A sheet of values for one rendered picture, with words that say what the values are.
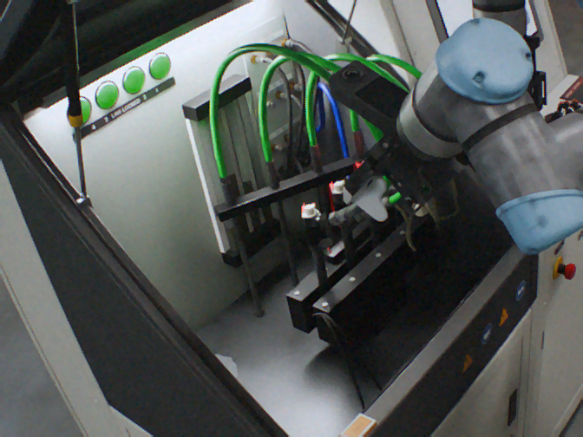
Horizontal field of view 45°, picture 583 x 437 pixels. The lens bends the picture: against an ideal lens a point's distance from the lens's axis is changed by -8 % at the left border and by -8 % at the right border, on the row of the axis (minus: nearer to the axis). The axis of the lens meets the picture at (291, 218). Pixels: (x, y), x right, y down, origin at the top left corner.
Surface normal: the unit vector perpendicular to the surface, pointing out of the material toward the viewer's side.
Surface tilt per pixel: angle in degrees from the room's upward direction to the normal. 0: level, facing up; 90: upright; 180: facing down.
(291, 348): 0
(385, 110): 19
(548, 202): 54
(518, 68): 44
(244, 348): 0
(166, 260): 90
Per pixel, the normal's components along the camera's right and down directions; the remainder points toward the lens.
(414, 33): 0.68, 0.04
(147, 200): 0.74, 0.25
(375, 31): -0.65, 0.51
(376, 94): -0.14, -0.61
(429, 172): -0.73, 0.62
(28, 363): -0.18, -0.83
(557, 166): 0.20, -0.29
